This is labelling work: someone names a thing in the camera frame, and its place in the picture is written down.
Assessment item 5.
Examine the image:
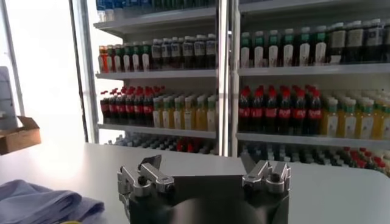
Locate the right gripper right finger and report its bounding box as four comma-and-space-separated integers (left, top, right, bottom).
240, 150, 292, 195

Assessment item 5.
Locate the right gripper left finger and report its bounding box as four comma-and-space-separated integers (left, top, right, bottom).
116, 153, 176, 197

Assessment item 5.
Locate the purple t-shirt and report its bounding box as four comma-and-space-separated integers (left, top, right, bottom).
0, 179, 106, 224

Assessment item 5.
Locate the red cap cola bottle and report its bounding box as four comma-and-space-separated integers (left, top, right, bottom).
264, 87, 279, 134
135, 88, 145, 127
278, 87, 293, 135
251, 87, 265, 133
100, 90, 111, 124
239, 87, 252, 133
292, 87, 308, 135
117, 89, 127, 125
307, 88, 322, 136
126, 88, 137, 126
143, 87, 154, 127
108, 89, 119, 125

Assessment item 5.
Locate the grey metal shelf unit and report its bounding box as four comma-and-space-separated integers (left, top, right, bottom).
73, 0, 230, 157
230, 0, 390, 179

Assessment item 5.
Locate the green cap white label bottle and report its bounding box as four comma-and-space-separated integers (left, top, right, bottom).
122, 43, 133, 73
107, 44, 117, 74
132, 42, 142, 72
298, 27, 312, 67
282, 28, 295, 67
141, 41, 152, 72
114, 44, 124, 73
268, 29, 280, 68
239, 32, 252, 68
253, 30, 266, 68
313, 26, 328, 66

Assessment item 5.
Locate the dark bottle white label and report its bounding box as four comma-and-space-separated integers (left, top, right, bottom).
151, 38, 163, 71
161, 37, 172, 70
171, 37, 182, 70
206, 33, 217, 69
182, 35, 195, 69
194, 34, 207, 69

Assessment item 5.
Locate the orange red tea bottle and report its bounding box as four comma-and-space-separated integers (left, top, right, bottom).
99, 45, 109, 74

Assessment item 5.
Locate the open cardboard box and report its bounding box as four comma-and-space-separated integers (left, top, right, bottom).
0, 115, 42, 156

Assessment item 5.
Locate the dark bottle beige label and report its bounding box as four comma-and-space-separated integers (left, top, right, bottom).
328, 23, 347, 65
346, 21, 365, 64

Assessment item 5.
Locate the dark bottle grey label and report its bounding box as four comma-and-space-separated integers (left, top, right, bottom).
383, 19, 390, 63
365, 18, 385, 63

